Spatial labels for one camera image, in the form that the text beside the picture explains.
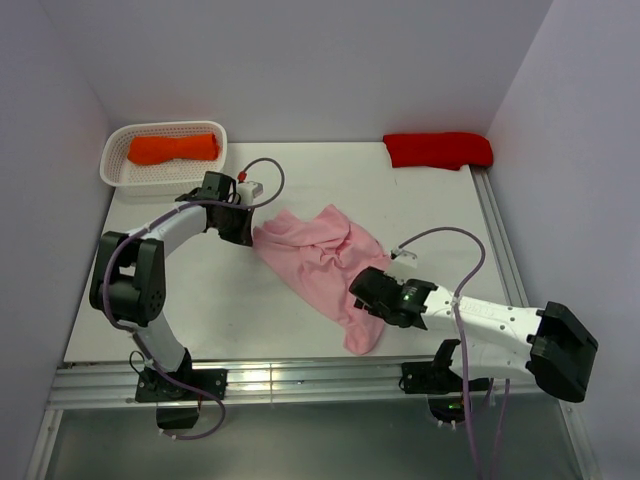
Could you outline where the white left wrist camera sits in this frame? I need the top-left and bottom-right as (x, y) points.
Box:
(236, 181), (264, 205)

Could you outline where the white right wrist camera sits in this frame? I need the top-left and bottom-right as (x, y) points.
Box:
(387, 248), (418, 278)

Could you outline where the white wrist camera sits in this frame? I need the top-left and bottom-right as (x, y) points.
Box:
(387, 248), (418, 278)
(236, 181), (264, 205)

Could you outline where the aluminium front rail frame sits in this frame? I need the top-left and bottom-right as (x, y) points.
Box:
(24, 357), (601, 480)

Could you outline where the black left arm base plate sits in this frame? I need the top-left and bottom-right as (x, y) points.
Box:
(134, 369), (228, 403)

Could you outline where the white perforated plastic basket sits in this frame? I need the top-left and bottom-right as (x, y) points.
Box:
(100, 120), (227, 196)

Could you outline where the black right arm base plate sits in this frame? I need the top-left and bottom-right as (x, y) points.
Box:
(398, 361), (463, 395)

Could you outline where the rolled orange t shirt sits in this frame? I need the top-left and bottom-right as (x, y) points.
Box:
(127, 134), (220, 166)

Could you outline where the pink t shirt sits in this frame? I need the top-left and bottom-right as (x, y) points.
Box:
(253, 205), (391, 355)

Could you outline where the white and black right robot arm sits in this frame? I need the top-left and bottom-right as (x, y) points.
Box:
(349, 267), (598, 403)

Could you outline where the aluminium right side rail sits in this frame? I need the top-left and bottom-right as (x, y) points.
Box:
(471, 167), (529, 307)

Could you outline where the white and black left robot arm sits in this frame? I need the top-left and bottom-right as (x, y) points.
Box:
(89, 172), (263, 400)

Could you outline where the folded red t shirt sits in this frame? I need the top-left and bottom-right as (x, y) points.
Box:
(383, 132), (494, 171)

